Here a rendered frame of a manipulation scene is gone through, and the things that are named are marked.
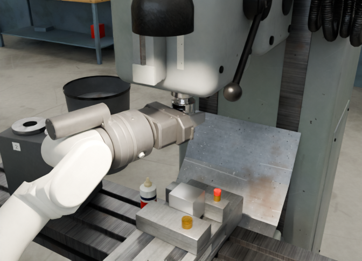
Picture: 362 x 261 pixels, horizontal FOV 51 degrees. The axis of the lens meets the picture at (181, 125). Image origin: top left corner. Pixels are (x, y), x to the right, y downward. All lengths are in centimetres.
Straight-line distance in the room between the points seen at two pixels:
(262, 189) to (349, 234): 149
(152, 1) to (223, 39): 21
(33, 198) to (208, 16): 36
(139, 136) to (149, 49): 14
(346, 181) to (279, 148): 195
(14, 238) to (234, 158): 70
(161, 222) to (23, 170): 42
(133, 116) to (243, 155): 53
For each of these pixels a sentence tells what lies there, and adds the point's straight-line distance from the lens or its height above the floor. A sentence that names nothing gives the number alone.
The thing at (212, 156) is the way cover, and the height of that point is 97.
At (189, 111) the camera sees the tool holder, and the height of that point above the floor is 125.
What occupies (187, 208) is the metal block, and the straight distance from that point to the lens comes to 82.
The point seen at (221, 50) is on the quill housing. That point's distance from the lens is 60.
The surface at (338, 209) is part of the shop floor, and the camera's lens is 271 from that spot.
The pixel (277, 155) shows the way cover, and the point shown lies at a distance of 109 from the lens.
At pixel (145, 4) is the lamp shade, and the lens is 43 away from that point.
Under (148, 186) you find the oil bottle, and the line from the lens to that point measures 94.
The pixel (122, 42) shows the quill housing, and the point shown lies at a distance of 66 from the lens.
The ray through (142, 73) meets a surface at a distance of 60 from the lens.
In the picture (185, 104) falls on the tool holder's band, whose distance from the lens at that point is 71.
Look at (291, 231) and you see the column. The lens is 126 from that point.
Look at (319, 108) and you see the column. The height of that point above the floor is 116.
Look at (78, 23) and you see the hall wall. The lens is 678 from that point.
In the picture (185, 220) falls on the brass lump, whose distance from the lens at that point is 78.
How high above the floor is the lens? 154
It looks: 25 degrees down
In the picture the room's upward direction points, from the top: straight up
